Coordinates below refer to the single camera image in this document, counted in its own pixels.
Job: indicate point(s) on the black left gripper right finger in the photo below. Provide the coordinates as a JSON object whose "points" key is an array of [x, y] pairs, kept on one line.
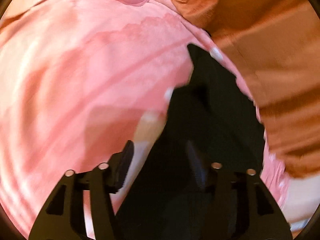
{"points": [[241, 206]]}

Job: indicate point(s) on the pink fleece blanket white bows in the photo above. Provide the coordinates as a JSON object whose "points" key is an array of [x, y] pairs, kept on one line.
{"points": [[80, 78]]}

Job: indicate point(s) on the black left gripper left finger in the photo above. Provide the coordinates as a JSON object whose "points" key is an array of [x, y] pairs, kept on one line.
{"points": [[62, 215]]}

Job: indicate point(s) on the orange curtain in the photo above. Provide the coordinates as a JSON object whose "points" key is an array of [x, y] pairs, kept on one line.
{"points": [[275, 46]]}

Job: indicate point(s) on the black knit garment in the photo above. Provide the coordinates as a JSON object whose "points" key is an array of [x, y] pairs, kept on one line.
{"points": [[164, 201]]}

